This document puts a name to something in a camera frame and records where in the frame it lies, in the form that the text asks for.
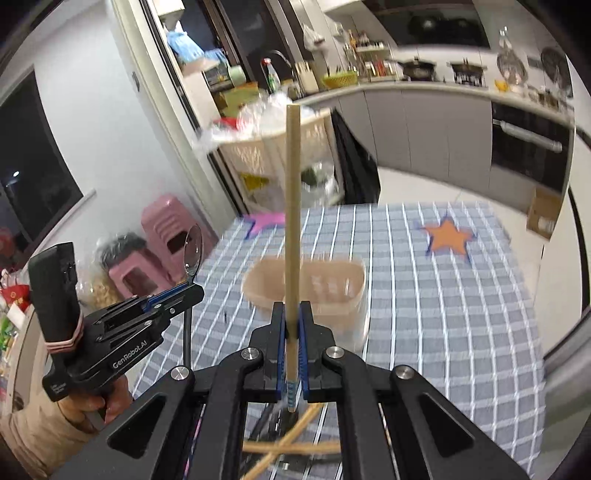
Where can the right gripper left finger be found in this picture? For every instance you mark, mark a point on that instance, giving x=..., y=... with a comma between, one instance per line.
x=266, y=383

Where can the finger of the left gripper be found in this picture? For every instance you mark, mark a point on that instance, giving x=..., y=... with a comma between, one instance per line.
x=178, y=304
x=175, y=291

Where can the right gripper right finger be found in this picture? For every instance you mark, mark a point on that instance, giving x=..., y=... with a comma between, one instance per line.
x=318, y=382

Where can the metal spoon black handle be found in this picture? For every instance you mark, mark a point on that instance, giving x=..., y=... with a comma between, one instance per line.
x=192, y=258

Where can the plain wooden chopstick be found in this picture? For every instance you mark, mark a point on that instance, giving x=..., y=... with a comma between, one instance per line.
x=293, y=232

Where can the person's left hand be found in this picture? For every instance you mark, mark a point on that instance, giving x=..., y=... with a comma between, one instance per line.
x=90, y=413

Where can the short pink plastic stool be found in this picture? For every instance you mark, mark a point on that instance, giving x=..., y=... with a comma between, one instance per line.
x=139, y=274

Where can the beige plastic utensil holder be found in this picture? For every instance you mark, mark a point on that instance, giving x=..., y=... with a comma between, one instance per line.
x=336, y=288

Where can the tall pink plastic stool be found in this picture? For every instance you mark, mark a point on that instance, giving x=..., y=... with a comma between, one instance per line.
x=166, y=222

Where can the blue checkered tablecloth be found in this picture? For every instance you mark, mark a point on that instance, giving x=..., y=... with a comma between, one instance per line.
x=467, y=326

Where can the beige plastic basket rack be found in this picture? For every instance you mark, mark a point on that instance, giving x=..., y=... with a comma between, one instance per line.
x=258, y=166

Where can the green basket on counter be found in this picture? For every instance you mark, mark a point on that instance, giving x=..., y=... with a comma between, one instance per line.
x=341, y=79

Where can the cardboard box on floor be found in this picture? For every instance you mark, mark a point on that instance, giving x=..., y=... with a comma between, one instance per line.
x=543, y=212

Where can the built-in black oven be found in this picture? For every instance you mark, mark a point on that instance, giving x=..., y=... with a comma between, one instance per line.
x=530, y=145

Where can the black wok on stove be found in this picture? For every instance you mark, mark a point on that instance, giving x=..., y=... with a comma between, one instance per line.
x=418, y=70

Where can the black pot on stove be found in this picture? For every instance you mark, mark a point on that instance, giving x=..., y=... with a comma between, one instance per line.
x=466, y=73

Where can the black range hood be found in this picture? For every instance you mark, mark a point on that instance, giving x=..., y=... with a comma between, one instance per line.
x=431, y=22

